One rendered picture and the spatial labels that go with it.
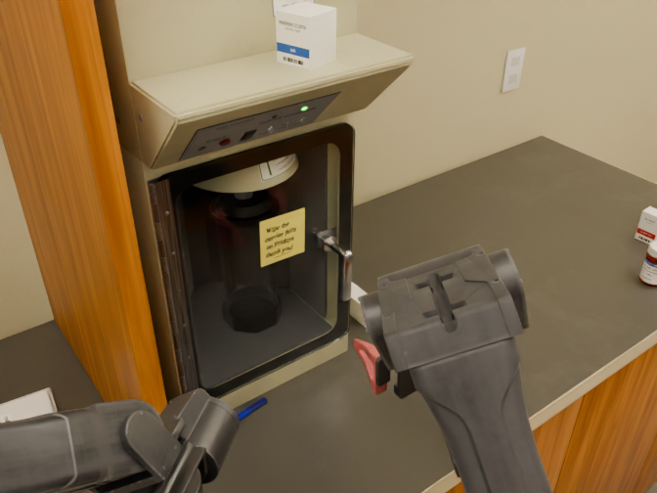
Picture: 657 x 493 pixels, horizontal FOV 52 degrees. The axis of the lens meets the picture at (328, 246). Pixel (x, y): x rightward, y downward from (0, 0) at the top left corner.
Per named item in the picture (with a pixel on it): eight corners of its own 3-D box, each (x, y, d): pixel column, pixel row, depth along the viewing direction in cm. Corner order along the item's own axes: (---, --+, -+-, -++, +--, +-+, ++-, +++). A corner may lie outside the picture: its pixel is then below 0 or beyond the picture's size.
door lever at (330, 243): (334, 283, 108) (322, 288, 107) (335, 233, 103) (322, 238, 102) (355, 299, 105) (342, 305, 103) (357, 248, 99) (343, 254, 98)
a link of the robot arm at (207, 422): (51, 460, 55) (118, 434, 51) (118, 366, 65) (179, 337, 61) (146, 548, 59) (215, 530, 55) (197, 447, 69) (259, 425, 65)
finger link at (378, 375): (340, 330, 91) (385, 367, 84) (381, 309, 94) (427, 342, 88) (342, 367, 94) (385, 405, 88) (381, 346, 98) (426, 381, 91)
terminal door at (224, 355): (188, 410, 102) (151, 177, 80) (346, 333, 117) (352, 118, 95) (190, 413, 102) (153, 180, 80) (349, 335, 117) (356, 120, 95)
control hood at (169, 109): (140, 163, 79) (126, 81, 73) (356, 103, 95) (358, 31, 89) (184, 203, 71) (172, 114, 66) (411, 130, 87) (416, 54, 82)
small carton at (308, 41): (277, 62, 79) (275, 10, 76) (303, 51, 82) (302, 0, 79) (310, 70, 76) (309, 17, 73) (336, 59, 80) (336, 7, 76)
